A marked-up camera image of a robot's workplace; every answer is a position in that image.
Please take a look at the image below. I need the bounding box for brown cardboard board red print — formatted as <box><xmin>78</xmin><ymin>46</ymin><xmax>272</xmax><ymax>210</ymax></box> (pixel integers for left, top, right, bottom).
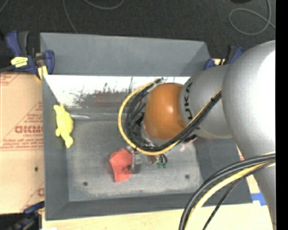
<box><xmin>0</xmin><ymin>71</ymin><xmax>46</xmax><ymax>215</ymax></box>

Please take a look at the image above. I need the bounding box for red cloth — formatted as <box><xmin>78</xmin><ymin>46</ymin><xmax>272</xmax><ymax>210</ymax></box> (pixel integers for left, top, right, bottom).
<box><xmin>108</xmin><ymin>148</ymin><xmax>134</xmax><ymax>183</ymax></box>

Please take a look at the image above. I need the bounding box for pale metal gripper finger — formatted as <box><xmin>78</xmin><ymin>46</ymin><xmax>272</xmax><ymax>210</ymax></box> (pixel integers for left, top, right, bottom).
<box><xmin>136</xmin><ymin>153</ymin><xmax>144</xmax><ymax>173</ymax></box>
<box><xmin>130</xmin><ymin>151</ymin><xmax>137</xmax><ymax>173</ymax></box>

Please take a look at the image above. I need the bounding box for grey metal bin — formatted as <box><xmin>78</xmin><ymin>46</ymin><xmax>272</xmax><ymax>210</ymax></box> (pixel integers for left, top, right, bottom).
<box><xmin>39</xmin><ymin>32</ymin><xmax>253</xmax><ymax>220</ymax></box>

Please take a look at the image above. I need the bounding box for yellow toy animal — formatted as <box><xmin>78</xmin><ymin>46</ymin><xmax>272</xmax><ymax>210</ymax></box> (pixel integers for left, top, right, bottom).
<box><xmin>53</xmin><ymin>104</ymin><xmax>75</xmax><ymax>149</ymax></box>

